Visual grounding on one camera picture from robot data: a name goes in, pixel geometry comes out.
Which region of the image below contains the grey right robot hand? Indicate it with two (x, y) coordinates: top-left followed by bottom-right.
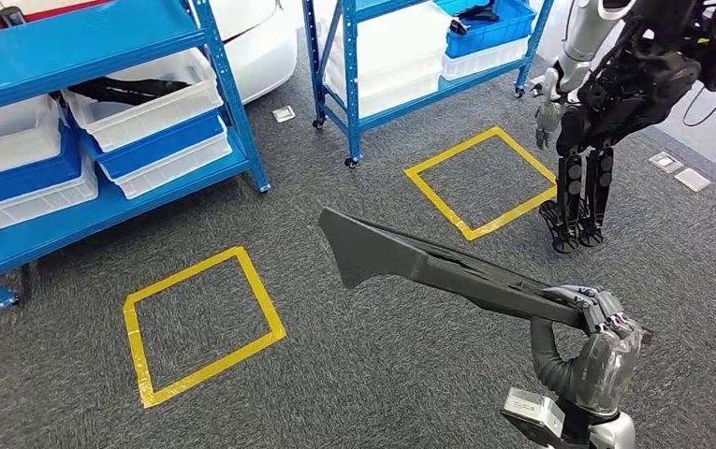
(530, 284), (644, 417)

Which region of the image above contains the black plastic plate bracket part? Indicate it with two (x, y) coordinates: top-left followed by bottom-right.
(318, 207), (653, 345)

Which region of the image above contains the blue metal shelf rack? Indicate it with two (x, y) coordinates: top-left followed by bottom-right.
(301, 0), (556, 169)
(0, 0), (272, 310)

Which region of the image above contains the yellow floor tape square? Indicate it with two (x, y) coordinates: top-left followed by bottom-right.
(122, 245), (288, 411)
(402, 125), (559, 242)

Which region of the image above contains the black and silver humanoid robot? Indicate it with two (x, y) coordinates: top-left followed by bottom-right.
(528, 0), (716, 256)

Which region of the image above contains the white car with red stripe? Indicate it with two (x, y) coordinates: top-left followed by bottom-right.
(0, 0), (301, 106)

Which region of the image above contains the black cylindrical post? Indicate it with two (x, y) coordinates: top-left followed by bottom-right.
(0, 5), (28, 29)

